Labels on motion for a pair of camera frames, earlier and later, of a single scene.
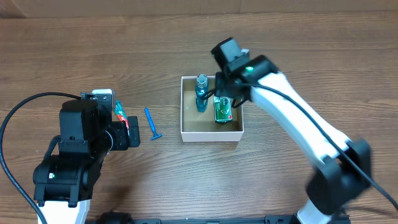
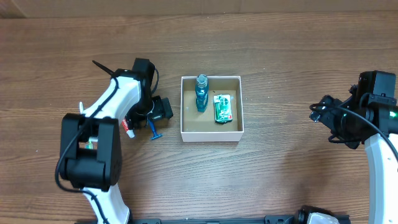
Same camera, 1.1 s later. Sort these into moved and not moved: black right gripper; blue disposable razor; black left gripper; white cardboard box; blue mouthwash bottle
Moved: black left gripper; black right gripper
Not moved: white cardboard box; blue disposable razor; blue mouthwash bottle
